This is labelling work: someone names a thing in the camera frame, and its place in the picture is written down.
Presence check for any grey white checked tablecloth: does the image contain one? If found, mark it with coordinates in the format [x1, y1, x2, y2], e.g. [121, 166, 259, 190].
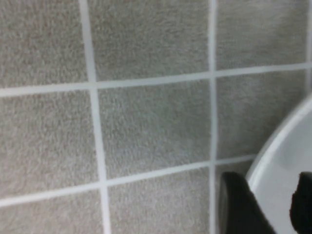
[0, 0, 312, 234]

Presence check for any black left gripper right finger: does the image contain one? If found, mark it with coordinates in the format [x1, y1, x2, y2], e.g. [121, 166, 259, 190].
[289, 171, 312, 234]

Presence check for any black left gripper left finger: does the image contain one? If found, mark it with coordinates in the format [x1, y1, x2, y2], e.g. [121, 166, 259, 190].
[218, 172, 277, 234]

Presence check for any round grey plate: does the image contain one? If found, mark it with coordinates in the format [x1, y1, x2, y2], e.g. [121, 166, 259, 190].
[245, 97, 312, 234]

